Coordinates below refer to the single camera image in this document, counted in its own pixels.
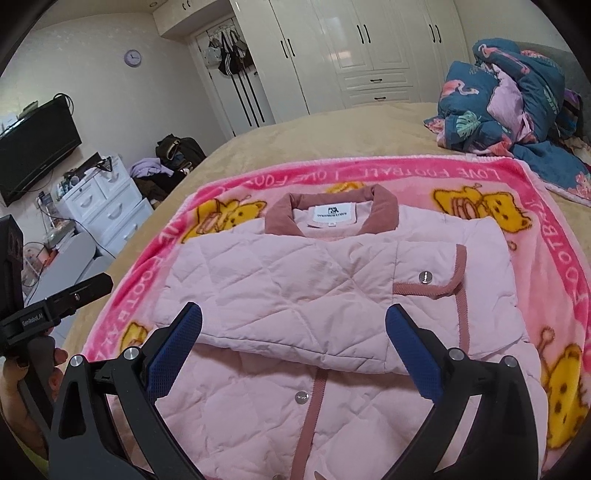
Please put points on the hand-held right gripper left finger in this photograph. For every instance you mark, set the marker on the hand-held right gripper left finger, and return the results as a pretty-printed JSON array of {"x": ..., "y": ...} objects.
[{"x": 175, "y": 350}]

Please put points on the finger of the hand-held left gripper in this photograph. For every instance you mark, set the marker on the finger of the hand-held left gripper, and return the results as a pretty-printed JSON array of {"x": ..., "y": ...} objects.
[{"x": 83, "y": 290}]

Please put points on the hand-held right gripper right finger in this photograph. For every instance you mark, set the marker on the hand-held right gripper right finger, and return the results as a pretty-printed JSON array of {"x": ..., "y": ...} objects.
[{"x": 413, "y": 350}]

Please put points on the pink quilted jacket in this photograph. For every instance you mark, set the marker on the pink quilted jacket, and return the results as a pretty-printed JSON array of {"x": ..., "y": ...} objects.
[{"x": 286, "y": 286}]

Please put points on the dark clothes pile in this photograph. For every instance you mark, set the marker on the dark clothes pile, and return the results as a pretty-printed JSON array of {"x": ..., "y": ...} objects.
[{"x": 159, "y": 187}]

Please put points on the person's left hand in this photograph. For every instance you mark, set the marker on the person's left hand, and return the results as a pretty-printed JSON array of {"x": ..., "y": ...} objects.
[{"x": 11, "y": 397}]

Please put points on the grey low cabinet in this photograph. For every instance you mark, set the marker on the grey low cabinet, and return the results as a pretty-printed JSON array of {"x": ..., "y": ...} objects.
[{"x": 69, "y": 263}]

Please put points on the white drawer chest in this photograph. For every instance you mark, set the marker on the white drawer chest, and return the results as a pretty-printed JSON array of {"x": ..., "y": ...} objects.
[{"x": 106, "y": 203}]

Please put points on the small black object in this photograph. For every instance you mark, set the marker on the small black object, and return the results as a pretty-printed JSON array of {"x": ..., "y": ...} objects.
[{"x": 99, "y": 165}]

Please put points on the lilac garment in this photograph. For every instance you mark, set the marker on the lilac garment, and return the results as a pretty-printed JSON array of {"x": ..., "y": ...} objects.
[{"x": 150, "y": 167}]

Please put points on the black flat television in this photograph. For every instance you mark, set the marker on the black flat television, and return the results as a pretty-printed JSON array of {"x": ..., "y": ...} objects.
[{"x": 37, "y": 152}]

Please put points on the pink printed blanket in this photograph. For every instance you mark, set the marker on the pink printed blanket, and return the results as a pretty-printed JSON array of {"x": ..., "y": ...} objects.
[{"x": 545, "y": 258}]

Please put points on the white door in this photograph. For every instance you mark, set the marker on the white door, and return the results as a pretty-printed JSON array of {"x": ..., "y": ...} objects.
[{"x": 217, "y": 101}]

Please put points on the beige bed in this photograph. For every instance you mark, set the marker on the beige bed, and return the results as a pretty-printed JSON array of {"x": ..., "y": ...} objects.
[{"x": 323, "y": 134}]

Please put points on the cream printed cloth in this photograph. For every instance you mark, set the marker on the cream printed cloth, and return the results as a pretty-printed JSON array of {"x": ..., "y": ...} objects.
[{"x": 581, "y": 150}]

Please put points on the blue flamingo quilt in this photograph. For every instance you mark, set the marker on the blue flamingo quilt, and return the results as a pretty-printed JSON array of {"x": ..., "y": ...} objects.
[{"x": 475, "y": 92}]

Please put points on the white hanging bag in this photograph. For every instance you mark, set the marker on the white hanging bag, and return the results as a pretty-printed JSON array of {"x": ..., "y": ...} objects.
[{"x": 214, "y": 54}]

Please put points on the black striped hanging bag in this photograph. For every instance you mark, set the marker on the black striped hanging bag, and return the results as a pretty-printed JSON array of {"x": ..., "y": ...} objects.
[{"x": 229, "y": 57}]

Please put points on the purple cloth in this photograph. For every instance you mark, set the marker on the purple cloth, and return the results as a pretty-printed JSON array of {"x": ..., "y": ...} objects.
[{"x": 572, "y": 113}]

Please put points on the grey hanging bag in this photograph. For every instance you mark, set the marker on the grey hanging bag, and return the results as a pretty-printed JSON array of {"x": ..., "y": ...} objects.
[{"x": 243, "y": 53}]

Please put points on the white wardrobe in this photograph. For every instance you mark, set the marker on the white wardrobe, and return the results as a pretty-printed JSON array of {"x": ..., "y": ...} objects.
[{"x": 369, "y": 50}]

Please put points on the grey padded headboard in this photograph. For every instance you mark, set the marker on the grey padded headboard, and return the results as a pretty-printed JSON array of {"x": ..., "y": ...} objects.
[{"x": 577, "y": 74}]

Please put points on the purple wall clock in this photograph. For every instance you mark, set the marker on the purple wall clock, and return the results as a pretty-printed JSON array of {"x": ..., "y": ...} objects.
[{"x": 133, "y": 58}]

